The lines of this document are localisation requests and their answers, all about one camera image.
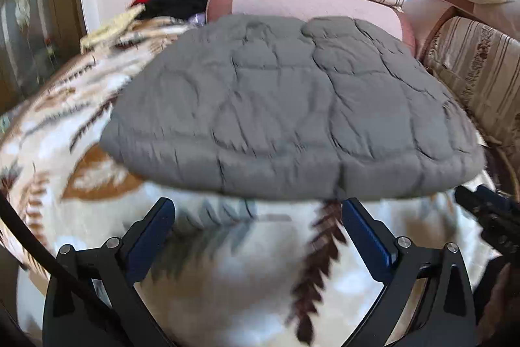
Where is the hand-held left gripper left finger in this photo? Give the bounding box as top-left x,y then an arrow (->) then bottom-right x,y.
43,197 -> 176,347

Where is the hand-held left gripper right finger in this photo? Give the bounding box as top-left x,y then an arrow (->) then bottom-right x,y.
342,197 -> 476,347

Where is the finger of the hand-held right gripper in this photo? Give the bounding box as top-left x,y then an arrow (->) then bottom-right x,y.
454,184 -> 520,250

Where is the grey puffer jacket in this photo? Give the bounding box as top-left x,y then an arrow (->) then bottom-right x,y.
99,14 -> 487,201

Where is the leaf print fleece blanket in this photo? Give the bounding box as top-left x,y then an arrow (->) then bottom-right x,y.
0,16 -> 500,347

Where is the large striped floral sofa cushion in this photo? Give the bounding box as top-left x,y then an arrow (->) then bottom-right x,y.
422,17 -> 520,153

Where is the pale yellow cloth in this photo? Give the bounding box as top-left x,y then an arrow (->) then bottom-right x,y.
80,3 -> 146,52

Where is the pink bolster cushion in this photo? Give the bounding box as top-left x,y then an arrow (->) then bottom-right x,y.
205,0 -> 418,56

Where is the black cable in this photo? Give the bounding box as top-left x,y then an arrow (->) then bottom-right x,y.
0,193 -> 104,317

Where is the wooden door frame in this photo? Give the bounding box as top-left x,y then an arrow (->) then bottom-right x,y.
0,0 -> 87,113

